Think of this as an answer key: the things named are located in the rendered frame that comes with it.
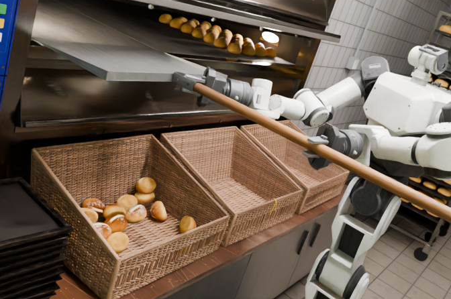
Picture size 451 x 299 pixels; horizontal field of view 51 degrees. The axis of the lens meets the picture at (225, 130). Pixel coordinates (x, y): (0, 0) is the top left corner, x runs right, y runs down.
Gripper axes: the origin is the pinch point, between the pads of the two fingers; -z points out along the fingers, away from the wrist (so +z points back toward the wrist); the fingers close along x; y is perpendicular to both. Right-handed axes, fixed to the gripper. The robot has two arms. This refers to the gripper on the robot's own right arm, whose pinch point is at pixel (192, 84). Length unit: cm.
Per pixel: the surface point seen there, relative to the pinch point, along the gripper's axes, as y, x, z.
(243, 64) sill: -75, -3, 45
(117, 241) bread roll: 4, -56, -11
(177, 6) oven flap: -21.4, 19.5, -6.1
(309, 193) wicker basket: -42, -51, 85
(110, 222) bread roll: -8, -57, -12
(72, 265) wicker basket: 13, -60, -25
